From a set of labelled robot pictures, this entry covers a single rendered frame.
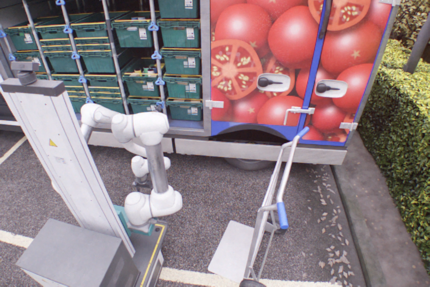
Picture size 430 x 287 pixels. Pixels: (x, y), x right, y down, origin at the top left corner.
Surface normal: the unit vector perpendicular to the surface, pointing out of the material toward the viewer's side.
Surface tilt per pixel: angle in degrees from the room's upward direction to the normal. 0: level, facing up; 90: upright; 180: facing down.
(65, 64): 96
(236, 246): 0
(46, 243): 0
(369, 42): 90
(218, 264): 0
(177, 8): 98
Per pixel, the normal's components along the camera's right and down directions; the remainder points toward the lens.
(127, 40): -0.12, 0.61
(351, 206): 0.00, -0.81
